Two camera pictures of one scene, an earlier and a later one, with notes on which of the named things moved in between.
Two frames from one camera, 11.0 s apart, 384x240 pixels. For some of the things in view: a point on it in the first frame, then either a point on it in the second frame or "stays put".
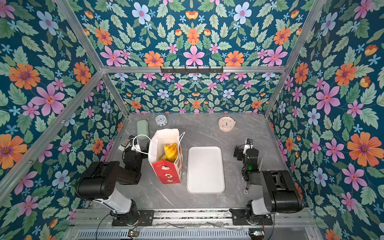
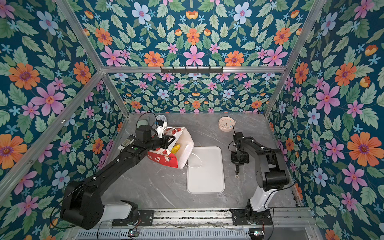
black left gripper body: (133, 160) -> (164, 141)
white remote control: (122, 146) stays put
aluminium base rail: (164, 218) stays put
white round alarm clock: (161, 120) stays put
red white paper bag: (170, 172) -> (178, 153)
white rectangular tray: (205, 173) stays put
